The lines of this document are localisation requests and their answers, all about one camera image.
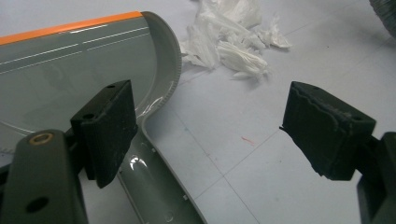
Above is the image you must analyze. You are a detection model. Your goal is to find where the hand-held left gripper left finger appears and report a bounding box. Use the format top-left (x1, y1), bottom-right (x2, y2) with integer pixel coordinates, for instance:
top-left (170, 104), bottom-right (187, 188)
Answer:
top-left (69, 79), bottom-right (139, 189)

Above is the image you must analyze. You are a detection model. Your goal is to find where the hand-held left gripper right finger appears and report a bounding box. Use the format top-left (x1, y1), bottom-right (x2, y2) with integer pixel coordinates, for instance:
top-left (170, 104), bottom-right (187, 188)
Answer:
top-left (279, 80), bottom-right (377, 181)

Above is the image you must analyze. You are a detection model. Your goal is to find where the grey dustpan with orange edge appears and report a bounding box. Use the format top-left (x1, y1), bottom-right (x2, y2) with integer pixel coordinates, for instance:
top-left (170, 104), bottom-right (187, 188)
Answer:
top-left (0, 10), bottom-right (208, 224)

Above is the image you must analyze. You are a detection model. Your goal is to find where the pile of white paper scraps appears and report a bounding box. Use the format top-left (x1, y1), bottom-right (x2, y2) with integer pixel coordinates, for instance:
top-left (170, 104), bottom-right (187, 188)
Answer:
top-left (179, 0), bottom-right (293, 82)

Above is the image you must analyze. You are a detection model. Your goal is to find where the dark grey ribbed object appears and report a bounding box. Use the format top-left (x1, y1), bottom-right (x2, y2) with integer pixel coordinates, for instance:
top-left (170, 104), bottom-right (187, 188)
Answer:
top-left (368, 0), bottom-right (396, 40)

